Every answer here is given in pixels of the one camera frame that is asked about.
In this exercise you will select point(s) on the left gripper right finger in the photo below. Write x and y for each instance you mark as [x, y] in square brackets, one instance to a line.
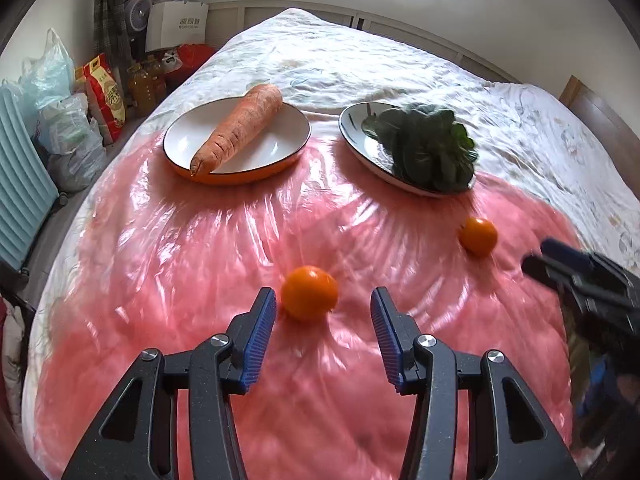
[510, 434]

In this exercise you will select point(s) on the orange rimmed plate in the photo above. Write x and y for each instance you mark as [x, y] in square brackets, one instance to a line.
[273, 150]

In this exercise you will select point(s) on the plaid scarf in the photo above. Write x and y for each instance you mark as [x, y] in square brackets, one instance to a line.
[110, 34]

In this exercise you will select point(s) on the carrot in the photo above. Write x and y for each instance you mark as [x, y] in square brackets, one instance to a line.
[249, 117]

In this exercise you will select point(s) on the clear plastic bag of items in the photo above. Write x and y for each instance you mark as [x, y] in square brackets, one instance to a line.
[73, 143]

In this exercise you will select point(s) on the wooden headboard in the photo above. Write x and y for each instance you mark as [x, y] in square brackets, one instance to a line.
[617, 138]

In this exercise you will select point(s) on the red yellow rice bag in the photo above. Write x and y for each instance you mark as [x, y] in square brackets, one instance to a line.
[105, 101]

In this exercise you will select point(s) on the cooking oil bottle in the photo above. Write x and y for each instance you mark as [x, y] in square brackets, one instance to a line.
[146, 85]

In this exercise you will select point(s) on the blue gloved right hand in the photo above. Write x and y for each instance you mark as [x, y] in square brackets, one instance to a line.
[606, 414]

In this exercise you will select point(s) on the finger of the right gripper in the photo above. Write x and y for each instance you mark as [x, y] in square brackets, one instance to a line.
[547, 272]
[575, 254]

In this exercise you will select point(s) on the white paper shopping bag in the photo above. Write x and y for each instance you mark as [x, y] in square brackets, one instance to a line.
[173, 23]

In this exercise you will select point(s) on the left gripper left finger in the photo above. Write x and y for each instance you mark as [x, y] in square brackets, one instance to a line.
[134, 435]

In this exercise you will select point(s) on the green leafy vegetable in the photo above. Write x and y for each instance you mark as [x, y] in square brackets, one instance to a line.
[428, 147]

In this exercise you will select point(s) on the small orange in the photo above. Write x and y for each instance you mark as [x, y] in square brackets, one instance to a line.
[308, 294]

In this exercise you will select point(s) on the orange pair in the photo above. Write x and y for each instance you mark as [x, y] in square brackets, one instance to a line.
[478, 236]

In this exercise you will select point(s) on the pink plastic sheet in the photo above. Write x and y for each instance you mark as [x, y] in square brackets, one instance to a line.
[161, 261]

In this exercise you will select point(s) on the light blue suitcase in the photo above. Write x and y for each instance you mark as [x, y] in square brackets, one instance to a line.
[27, 192]

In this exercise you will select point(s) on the lower white fan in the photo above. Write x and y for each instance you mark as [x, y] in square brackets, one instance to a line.
[137, 15]

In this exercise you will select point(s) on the white floral duvet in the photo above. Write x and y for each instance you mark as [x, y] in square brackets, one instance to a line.
[525, 136]

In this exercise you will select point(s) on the translucent blue plastic bag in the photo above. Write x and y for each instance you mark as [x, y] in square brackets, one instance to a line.
[47, 79]

